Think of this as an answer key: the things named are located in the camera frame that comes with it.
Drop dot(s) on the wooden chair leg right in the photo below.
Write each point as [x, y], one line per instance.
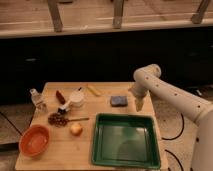
[197, 17]

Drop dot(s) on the clear spray bottle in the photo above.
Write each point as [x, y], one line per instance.
[38, 100]

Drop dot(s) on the white dish brush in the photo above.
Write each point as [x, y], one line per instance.
[75, 99]

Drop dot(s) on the yellow banana piece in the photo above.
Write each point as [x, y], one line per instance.
[94, 91]

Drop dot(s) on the spoon with brown beans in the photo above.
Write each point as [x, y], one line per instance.
[58, 120]

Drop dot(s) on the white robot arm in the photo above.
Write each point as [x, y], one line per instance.
[198, 110]

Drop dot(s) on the orange bowl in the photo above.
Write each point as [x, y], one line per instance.
[34, 141]

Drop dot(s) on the wooden chair leg left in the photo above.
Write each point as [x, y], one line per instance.
[55, 15]

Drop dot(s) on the green plastic tray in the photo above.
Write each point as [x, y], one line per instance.
[122, 140]

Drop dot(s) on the small yellow apple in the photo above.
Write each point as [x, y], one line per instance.
[76, 129]

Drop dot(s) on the wooden chair leg middle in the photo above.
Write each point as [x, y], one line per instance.
[118, 13]

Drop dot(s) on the wooden chair leg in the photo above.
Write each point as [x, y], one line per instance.
[118, 13]
[55, 15]
[197, 17]

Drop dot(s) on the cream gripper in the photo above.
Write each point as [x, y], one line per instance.
[139, 102]

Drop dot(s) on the blue sponge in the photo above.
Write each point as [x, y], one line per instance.
[118, 101]

